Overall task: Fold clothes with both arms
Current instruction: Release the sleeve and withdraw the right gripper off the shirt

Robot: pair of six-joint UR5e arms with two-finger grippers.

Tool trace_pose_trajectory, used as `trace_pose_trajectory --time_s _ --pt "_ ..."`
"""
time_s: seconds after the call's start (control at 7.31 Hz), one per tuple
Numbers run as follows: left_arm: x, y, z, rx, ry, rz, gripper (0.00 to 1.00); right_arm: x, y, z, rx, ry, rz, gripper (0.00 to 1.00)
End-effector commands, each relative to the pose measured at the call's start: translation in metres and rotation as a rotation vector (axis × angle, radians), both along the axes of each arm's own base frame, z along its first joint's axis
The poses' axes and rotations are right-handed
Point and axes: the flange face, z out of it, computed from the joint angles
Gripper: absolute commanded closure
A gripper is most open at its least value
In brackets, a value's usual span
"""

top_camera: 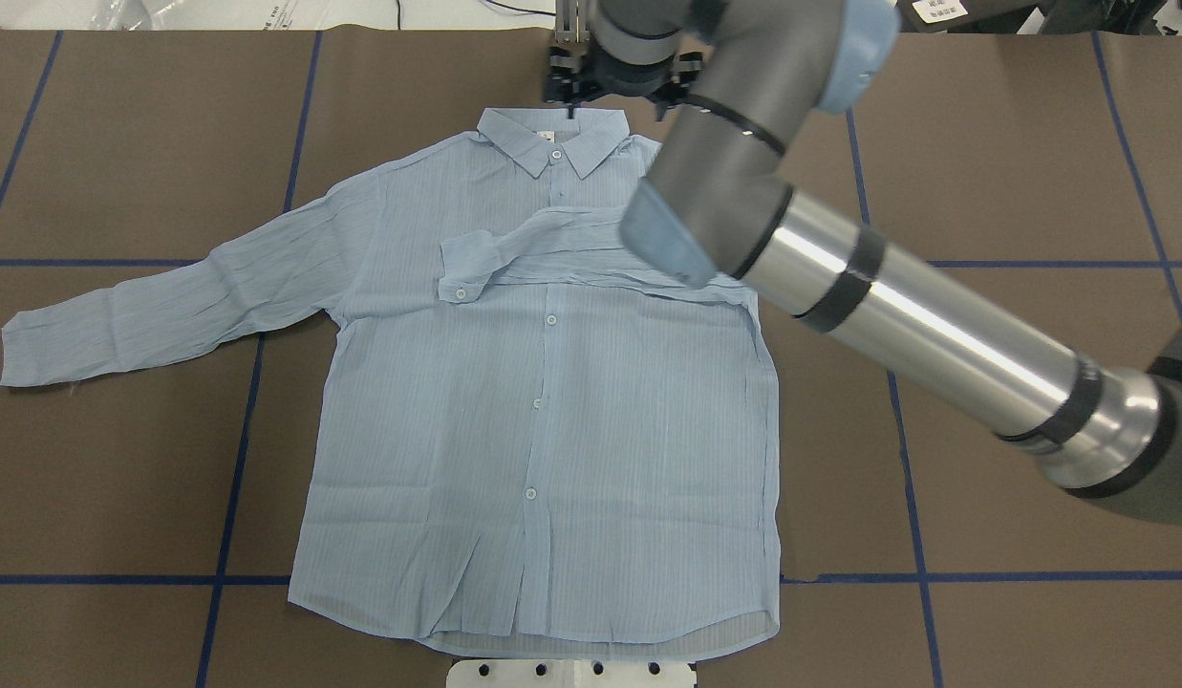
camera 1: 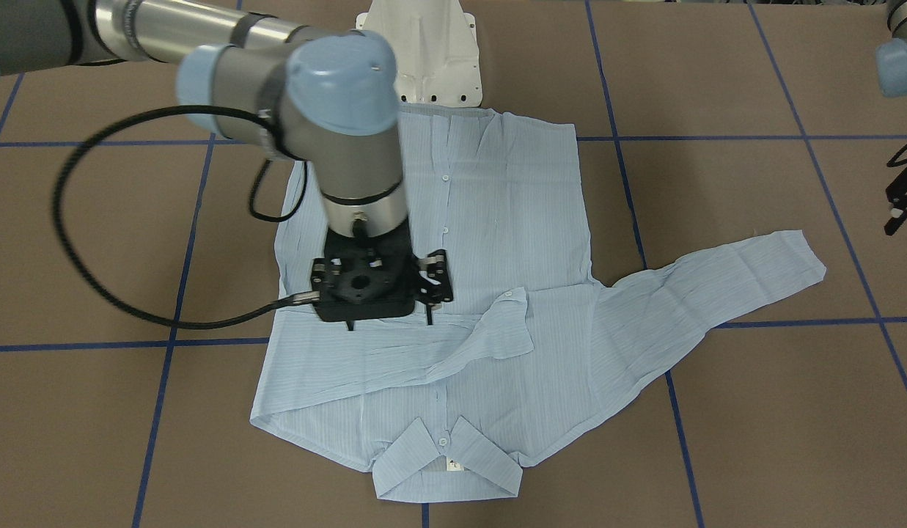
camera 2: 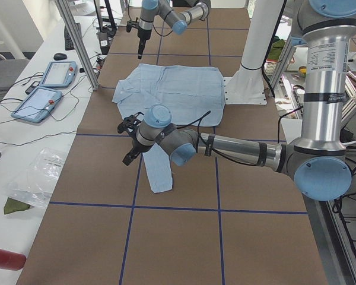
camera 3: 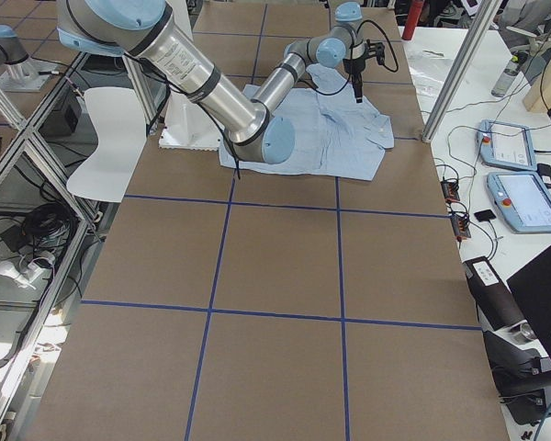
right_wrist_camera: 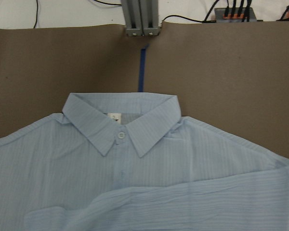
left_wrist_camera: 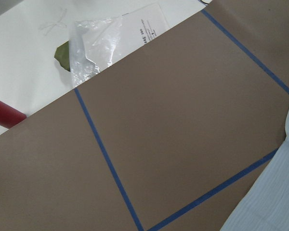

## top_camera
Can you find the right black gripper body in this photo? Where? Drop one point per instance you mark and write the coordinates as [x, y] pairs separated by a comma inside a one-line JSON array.
[[564, 82]]

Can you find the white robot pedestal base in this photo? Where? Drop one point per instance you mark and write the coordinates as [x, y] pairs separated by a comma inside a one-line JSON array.
[[498, 672]]

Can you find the light blue button shirt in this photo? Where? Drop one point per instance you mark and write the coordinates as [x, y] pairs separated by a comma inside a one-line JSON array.
[[531, 443]]

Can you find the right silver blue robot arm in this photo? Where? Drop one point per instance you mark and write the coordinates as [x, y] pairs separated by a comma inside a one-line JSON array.
[[742, 77]]

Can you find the clear plastic bag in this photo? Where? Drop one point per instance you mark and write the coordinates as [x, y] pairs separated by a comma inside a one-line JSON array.
[[121, 15]]

